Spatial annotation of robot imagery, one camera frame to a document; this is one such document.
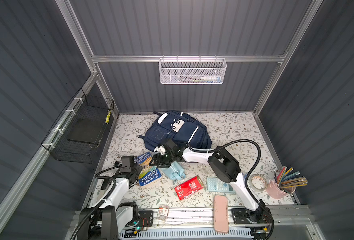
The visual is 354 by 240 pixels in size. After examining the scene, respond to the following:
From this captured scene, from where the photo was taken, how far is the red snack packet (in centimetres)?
82

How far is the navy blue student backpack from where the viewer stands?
3.22 feet

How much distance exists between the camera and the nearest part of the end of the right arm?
751mm
